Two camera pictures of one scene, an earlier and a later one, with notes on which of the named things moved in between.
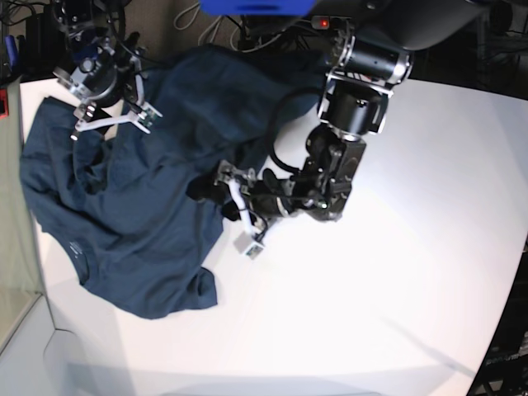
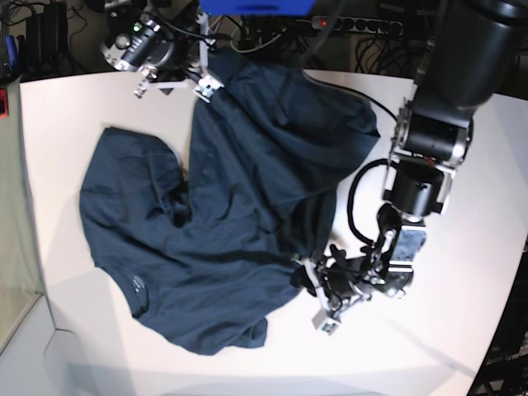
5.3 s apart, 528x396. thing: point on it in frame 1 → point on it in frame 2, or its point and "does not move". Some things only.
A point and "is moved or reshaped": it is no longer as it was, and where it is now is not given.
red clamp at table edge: [4, 104] does not move
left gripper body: [143, 116] → [203, 82]
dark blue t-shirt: [120, 198] is moved or reshaped
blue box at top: [257, 7] does not move
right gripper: [239, 178] → [335, 278]
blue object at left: [11, 48] does not move
